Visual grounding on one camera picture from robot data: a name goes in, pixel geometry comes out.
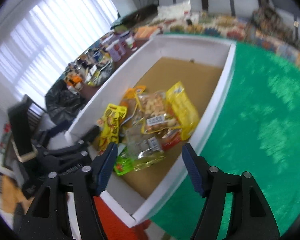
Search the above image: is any cluttered side table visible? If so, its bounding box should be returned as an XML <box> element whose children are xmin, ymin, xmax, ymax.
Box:
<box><xmin>62</xmin><ymin>4</ymin><xmax>163</xmax><ymax>100</ymax></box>

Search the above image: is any yellow peanut snack bag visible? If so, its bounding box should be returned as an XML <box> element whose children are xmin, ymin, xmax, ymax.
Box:
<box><xmin>136</xmin><ymin>90</ymin><xmax>180</xmax><ymax>134</ymax></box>

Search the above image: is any orange nut snack packet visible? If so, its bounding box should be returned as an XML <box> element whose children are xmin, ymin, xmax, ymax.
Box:
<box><xmin>119</xmin><ymin>86</ymin><xmax>146</xmax><ymax>121</ymax></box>

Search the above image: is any black garbage bag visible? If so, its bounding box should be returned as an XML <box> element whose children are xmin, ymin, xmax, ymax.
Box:
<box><xmin>45</xmin><ymin>80</ymin><xmax>87</xmax><ymax>125</ymax></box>

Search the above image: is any red snack packet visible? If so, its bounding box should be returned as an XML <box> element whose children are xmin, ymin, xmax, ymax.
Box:
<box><xmin>160</xmin><ymin>129</ymin><xmax>181</xmax><ymax>151</ymax></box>

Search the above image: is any yellow chicken feet packet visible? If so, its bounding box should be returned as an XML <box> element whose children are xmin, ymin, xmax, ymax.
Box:
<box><xmin>98</xmin><ymin>103</ymin><xmax>128</xmax><ymax>152</ymax></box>

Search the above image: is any dark floral fabric bundle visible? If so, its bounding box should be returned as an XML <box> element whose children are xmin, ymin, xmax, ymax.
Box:
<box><xmin>251</xmin><ymin>6</ymin><xmax>295</xmax><ymax>46</ymax></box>

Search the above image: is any green snack packet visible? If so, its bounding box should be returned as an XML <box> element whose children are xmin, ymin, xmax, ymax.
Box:
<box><xmin>114</xmin><ymin>144</ymin><xmax>134</xmax><ymax>176</ymax></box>

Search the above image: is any white plastic bag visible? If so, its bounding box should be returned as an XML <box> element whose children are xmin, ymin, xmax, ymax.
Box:
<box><xmin>155</xmin><ymin>0</ymin><xmax>202</xmax><ymax>21</ymax></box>

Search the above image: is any white storage box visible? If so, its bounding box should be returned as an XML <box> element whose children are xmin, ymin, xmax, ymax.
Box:
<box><xmin>65</xmin><ymin>34</ymin><xmax>238</xmax><ymax>228</ymax></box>

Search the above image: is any yellow snack packet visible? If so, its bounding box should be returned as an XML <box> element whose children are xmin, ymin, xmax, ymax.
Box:
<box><xmin>166</xmin><ymin>81</ymin><xmax>200</xmax><ymax>141</ymax></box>

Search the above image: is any gold clear snack bag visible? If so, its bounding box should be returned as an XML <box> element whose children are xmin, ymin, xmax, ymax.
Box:
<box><xmin>125</xmin><ymin>125</ymin><xmax>165</xmax><ymax>171</ymax></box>

